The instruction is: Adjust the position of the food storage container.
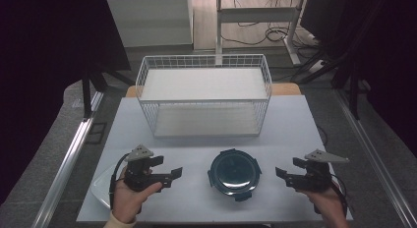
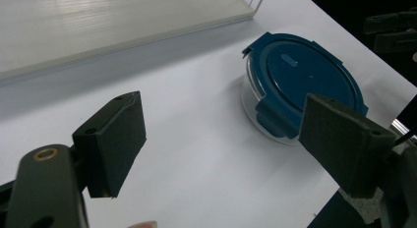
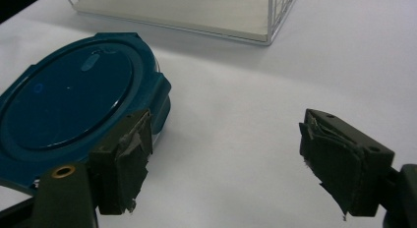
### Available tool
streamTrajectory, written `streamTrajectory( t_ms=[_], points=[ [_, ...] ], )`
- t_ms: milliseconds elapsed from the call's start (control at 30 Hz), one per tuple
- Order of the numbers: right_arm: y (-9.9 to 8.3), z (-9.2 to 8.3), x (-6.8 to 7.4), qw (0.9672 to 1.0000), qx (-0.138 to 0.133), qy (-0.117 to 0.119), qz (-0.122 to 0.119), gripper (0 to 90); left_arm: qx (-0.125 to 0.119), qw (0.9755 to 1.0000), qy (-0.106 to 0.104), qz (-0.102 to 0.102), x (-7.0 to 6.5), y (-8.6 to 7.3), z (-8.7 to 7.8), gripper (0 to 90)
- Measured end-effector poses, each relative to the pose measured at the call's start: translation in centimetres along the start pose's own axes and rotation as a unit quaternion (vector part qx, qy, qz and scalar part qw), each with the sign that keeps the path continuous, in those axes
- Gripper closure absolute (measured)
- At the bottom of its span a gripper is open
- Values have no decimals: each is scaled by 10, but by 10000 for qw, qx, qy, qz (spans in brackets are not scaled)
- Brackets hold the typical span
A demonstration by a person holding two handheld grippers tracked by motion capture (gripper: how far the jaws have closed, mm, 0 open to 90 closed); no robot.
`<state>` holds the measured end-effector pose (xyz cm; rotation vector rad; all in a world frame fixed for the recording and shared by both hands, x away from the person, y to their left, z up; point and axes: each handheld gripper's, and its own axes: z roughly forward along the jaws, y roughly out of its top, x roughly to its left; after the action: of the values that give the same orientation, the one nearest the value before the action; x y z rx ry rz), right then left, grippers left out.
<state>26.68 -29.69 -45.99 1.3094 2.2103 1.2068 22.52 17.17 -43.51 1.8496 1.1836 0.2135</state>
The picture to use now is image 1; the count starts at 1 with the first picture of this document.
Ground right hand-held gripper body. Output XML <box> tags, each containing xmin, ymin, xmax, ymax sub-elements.
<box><xmin>293</xmin><ymin>148</ymin><xmax>350</xmax><ymax>194</ymax></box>

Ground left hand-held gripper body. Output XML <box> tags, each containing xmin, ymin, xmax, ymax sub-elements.
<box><xmin>123</xmin><ymin>143</ymin><xmax>162</xmax><ymax>193</ymax></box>

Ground white square lidded container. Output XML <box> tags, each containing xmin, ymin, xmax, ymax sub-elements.
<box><xmin>90</xmin><ymin>164</ymin><xmax>116</xmax><ymax>210</ymax></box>

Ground round dark lid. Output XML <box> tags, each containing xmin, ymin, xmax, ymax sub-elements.
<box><xmin>207</xmin><ymin>148</ymin><xmax>263</xmax><ymax>202</ymax></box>

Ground person's left hand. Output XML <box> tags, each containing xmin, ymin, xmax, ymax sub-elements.
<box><xmin>111</xmin><ymin>166</ymin><xmax>163</xmax><ymax>224</ymax></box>

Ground person's right hand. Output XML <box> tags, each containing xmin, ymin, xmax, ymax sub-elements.
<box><xmin>296</xmin><ymin>187</ymin><xmax>349</xmax><ymax>224</ymax></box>

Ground wooden table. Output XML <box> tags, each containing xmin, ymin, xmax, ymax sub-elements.
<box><xmin>125</xmin><ymin>83</ymin><xmax>302</xmax><ymax>98</ymax></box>

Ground black metal stand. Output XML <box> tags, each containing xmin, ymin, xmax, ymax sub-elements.
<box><xmin>81</xmin><ymin>66</ymin><xmax>134</xmax><ymax>120</ymax></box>
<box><xmin>291</xmin><ymin>47</ymin><xmax>373</xmax><ymax>121</ymax></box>

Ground white cabinet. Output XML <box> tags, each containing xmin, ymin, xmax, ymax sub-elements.
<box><xmin>107</xmin><ymin>0</ymin><xmax>195</xmax><ymax>49</ymax></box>

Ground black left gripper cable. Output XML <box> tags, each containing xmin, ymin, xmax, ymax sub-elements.
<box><xmin>108</xmin><ymin>152</ymin><xmax>131</xmax><ymax>210</ymax></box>

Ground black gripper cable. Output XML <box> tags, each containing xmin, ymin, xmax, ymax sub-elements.
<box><xmin>328</xmin><ymin>172</ymin><xmax>349</xmax><ymax>216</ymax></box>
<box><xmin>108</xmin><ymin>152</ymin><xmax>131</xmax><ymax>210</ymax></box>

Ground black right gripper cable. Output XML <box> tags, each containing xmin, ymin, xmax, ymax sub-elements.
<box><xmin>328</xmin><ymin>172</ymin><xmax>349</xmax><ymax>216</ymax></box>

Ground aluminium rail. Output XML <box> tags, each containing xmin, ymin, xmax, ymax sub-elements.
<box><xmin>30</xmin><ymin>89</ymin><xmax>105</xmax><ymax>228</ymax></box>
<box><xmin>333</xmin><ymin>89</ymin><xmax>417</xmax><ymax>228</ymax></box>

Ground black floor cables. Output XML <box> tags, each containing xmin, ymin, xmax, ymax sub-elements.
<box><xmin>219</xmin><ymin>21</ymin><xmax>320</xmax><ymax>49</ymax></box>

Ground white desk frame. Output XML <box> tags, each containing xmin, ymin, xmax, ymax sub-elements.
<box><xmin>214</xmin><ymin>0</ymin><xmax>309</xmax><ymax>67</ymax></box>

